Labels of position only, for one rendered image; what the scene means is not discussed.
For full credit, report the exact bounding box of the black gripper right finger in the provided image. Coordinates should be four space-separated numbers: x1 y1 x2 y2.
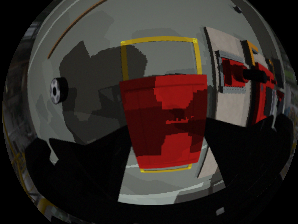
204 116 274 188

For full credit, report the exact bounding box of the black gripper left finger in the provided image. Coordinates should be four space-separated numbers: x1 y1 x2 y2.
49 125 132 201

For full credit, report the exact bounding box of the yellow rectangular outline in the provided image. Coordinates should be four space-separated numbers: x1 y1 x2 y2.
120 36 202 173

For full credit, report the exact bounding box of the tan wooden stick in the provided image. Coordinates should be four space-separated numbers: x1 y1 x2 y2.
47 0 106 59

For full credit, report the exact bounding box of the black toy tyre with grey hub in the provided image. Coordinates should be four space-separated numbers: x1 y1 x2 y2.
49 76 69 105

